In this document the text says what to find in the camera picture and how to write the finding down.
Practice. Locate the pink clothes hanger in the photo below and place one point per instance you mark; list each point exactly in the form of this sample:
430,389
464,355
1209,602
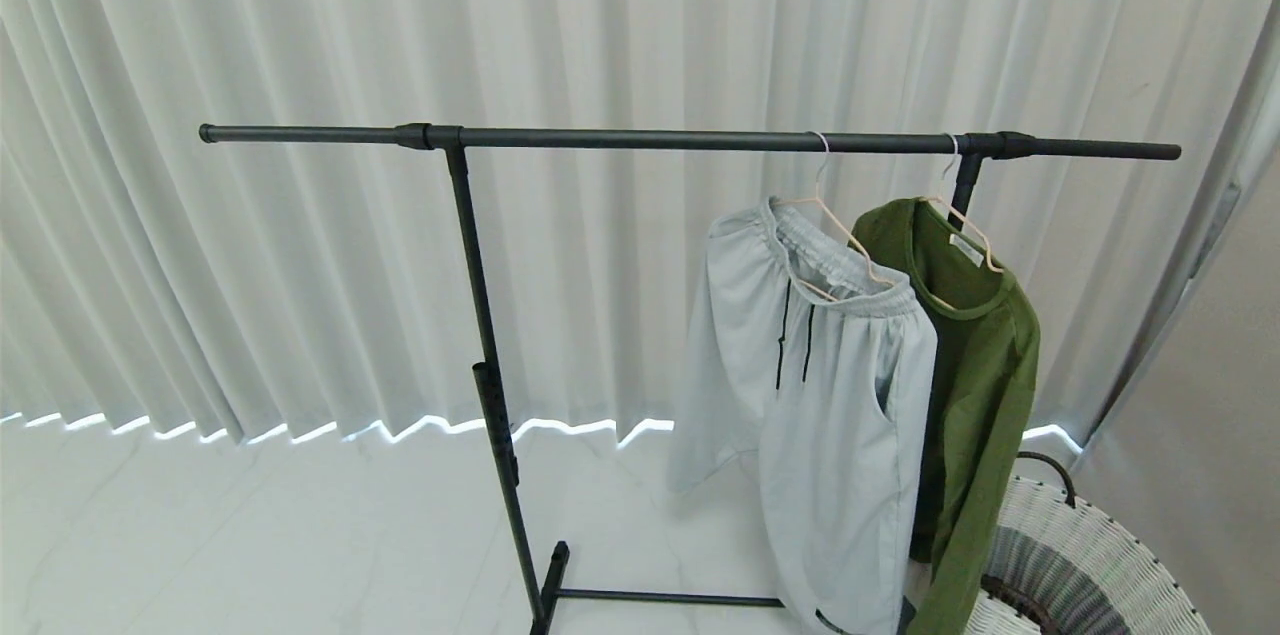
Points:
850,238
975,238

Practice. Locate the pale grey shorts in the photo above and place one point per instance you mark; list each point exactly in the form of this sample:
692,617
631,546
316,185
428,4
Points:
840,415

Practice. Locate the green garment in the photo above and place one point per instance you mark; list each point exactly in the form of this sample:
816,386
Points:
990,395

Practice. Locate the black clothes rack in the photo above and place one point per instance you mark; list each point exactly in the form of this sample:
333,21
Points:
650,140

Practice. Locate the white laundry basket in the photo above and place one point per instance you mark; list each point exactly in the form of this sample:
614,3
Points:
1100,575

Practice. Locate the white curtain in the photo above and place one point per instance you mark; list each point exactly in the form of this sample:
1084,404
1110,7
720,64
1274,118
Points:
300,265

